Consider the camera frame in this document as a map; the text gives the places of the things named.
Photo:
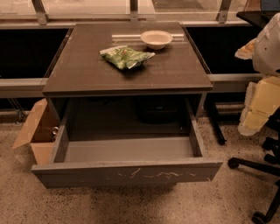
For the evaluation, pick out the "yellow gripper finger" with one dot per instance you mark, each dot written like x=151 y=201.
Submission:
x=251 y=123
x=266 y=99

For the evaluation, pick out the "green jalapeno chip bag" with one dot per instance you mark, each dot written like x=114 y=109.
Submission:
x=124 y=57

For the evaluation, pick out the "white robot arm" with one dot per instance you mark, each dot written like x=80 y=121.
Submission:
x=265 y=54

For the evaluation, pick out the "open grey top drawer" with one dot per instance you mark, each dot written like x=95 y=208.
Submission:
x=104 y=144

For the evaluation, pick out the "black office chair base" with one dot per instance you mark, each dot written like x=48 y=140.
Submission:
x=270 y=144

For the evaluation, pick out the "white paper bowl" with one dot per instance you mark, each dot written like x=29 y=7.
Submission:
x=156 y=40

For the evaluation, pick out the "brown cardboard box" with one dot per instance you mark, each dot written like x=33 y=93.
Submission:
x=38 y=132

